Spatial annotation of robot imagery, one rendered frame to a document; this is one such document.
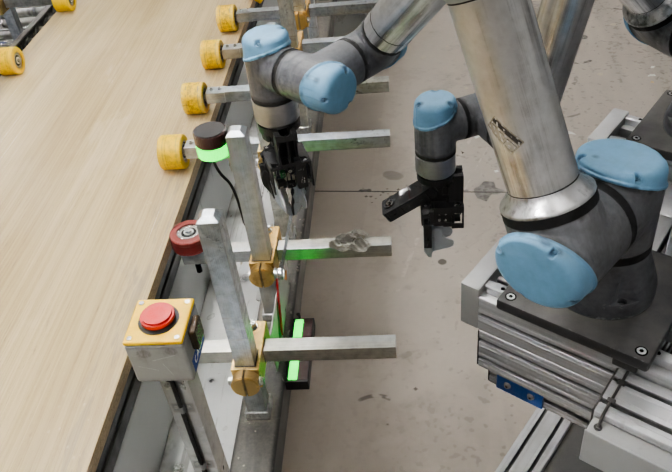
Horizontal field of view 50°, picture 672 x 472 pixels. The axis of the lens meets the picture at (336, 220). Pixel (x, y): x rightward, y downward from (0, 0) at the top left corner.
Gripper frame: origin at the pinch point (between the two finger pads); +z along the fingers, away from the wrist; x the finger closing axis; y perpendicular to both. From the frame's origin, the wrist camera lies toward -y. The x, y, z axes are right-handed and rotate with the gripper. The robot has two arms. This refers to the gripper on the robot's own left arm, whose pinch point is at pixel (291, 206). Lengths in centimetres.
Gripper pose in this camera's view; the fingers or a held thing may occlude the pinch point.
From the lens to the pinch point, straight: 134.7
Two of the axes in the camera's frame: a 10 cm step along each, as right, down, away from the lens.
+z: 1.0, 7.8, 6.2
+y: 2.9, 5.7, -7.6
